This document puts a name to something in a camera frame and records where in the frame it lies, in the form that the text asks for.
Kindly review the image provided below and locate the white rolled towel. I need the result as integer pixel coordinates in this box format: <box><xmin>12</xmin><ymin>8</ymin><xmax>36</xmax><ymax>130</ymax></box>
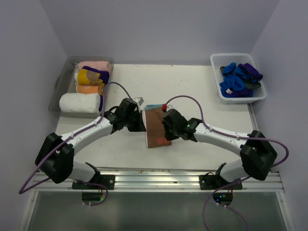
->
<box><xmin>59</xmin><ymin>93</ymin><xmax>102</xmax><ymax>113</ymax></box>

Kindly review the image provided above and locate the purple rolled towel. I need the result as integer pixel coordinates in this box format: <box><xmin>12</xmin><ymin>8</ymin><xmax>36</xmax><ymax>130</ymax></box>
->
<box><xmin>84</xmin><ymin>66</ymin><xmax>110</xmax><ymax>84</ymax></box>

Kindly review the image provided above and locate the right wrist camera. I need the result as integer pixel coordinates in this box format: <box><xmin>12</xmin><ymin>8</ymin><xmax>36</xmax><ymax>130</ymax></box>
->
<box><xmin>161</xmin><ymin>104</ymin><xmax>174</xmax><ymax>113</ymax></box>

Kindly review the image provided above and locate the orange rolled towel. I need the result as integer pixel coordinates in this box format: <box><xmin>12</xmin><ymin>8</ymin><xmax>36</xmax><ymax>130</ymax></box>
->
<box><xmin>76</xmin><ymin>83</ymin><xmax>105</xmax><ymax>95</ymax></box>

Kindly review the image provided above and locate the pink rolled towel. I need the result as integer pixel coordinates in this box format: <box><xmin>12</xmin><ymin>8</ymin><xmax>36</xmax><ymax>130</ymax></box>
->
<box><xmin>78</xmin><ymin>61</ymin><xmax>112</xmax><ymax>73</ymax></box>

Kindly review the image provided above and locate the grey plastic tray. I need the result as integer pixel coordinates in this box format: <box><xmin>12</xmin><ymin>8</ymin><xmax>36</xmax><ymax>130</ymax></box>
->
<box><xmin>48</xmin><ymin>56</ymin><xmax>115</xmax><ymax>118</ymax></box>

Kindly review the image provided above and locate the blue towel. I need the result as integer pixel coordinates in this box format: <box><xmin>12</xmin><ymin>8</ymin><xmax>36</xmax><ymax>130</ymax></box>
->
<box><xmin>219</xmin><ymin>75</ymin><xmax>253</xmax><ymax>98</ymax></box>
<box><xmin>221</xmin><ymin>63</ymin><xmax>246</xmax><ymax>77</ymax></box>

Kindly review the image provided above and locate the white plastic basket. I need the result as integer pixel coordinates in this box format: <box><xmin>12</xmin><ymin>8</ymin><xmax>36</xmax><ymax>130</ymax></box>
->
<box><xmin>210</xmin><ymin>53</ymin><xmax>267</xmax><ymax>104</ymax></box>

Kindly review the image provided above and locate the brown orange towel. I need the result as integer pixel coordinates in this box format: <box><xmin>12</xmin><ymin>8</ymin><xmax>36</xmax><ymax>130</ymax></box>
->
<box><xmin>143</xmin><ymin>104</ymin><xmax>172</xmax><ymax>148</ymax></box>

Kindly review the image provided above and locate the purple towel in basket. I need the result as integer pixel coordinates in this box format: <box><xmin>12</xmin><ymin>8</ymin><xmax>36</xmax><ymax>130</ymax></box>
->
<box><xmin>238</xmin><ymin>63</ymin><xmax>263</xmax><ymax>83</ymax></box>

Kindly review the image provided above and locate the aluminium mounting rail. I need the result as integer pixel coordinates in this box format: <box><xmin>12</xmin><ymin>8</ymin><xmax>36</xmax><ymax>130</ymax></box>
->
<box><xmin>31</xmin><ymin>158</ymin><xmax>284</xmax><ymax>193</ymax></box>

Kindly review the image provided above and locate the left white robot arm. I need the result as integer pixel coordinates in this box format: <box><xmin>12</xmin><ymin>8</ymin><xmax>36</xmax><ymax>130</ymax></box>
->
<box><xmin>35</xmin><ymin>97</ymin><xmax>146</xmax><ymax>190</ymax></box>

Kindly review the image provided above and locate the dark green towel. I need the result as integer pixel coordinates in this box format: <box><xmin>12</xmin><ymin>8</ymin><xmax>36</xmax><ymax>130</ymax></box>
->
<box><xmin>243</xmin><ymin>79</ymin><xmax>262</xmax><ymax>91</ymax></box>

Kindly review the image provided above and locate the yellow bear towel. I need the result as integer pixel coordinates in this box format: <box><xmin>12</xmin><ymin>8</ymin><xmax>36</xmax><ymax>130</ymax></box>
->
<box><xmin>74</xmin><ymin>69</ymin><xmax>103</xmax><ymax>86</ymax></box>

